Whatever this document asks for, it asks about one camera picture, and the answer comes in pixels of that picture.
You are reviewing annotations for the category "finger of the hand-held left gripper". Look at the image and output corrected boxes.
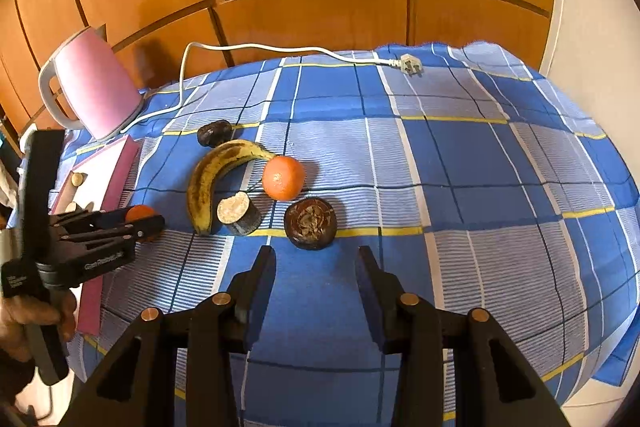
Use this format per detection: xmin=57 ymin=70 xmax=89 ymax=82
xmin=50 ymin=207 xmax=128 ymax=230
xmin=60 ymin=215 xmax=166 ymax=250

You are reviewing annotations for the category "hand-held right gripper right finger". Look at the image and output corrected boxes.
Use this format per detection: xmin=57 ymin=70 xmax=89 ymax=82
xmin=356 ymin=246 xmax=571 ymax=427

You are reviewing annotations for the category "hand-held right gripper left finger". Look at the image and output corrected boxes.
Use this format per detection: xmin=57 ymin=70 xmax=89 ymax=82
xmin=70 ymin=246 xmax=277 ymax=427

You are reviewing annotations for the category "orange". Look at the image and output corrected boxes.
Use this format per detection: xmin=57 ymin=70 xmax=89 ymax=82
xmin=125 ymin=205 xmax=160 ymax=243
xmin=261 ymin=156 xmax=306 ymax=202

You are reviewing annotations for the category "pink-rimmed white tray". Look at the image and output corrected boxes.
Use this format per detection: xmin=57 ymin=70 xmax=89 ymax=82
xmin=47 ymin=137 xmax=142 ymax=336

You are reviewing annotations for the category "spotted yellow banana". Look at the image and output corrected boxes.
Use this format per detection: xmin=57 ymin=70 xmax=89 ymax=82
xmin=186 ymin=139 xmax=278 ymax=236

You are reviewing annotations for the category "dark brown round fruit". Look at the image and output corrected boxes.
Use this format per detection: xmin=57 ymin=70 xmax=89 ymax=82
xmin=283 ymin=197 xmax=337 ymax=251
xmin=196 ymin=119 xmax=233 ymax=148

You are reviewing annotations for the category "person's left hand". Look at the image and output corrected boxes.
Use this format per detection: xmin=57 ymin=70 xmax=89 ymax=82
xmin=0 ymin=294 xmax=78 ymax=363

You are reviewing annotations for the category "pink electric kettle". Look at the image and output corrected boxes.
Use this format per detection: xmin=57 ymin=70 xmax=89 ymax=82
xmin=38 ymin=27 xmax=145 ymax=142

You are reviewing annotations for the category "blue plaid tablecloth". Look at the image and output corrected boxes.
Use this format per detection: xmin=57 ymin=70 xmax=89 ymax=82
xmin=47 ymin=41 xmax=640 ymax=423

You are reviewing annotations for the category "white kettle power cord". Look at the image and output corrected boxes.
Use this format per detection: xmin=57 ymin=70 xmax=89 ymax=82
xmin=122 ymin=42 xmax=425 ymax=130

